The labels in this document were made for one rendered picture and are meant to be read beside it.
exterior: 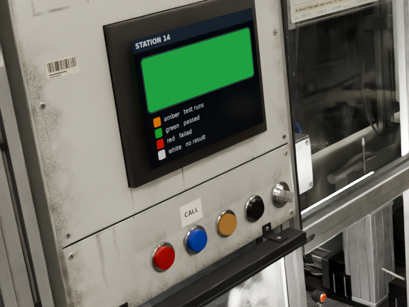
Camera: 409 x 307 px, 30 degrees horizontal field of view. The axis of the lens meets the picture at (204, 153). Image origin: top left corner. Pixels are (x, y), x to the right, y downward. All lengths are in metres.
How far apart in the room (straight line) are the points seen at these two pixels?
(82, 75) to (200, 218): 0.28
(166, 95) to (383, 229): 0.94
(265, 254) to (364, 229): 0.67
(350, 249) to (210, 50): 0.91
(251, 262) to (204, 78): 0.27
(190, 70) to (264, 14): 0.18
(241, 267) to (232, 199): 0.10
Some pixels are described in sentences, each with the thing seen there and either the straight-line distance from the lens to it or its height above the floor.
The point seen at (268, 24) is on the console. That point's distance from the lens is 1.10.
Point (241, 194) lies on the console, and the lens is 1.09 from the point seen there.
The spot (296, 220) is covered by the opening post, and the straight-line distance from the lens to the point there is 1.22.
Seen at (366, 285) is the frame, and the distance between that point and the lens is 1.81.
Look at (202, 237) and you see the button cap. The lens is 1.04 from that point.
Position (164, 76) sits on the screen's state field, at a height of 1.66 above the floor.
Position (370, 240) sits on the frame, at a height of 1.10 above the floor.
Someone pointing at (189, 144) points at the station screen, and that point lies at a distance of 0.97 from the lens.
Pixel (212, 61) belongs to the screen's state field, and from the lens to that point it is 0.99.
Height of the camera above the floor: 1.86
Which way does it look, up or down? 18 degrees down
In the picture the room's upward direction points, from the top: 7 degrees counter-clockwise
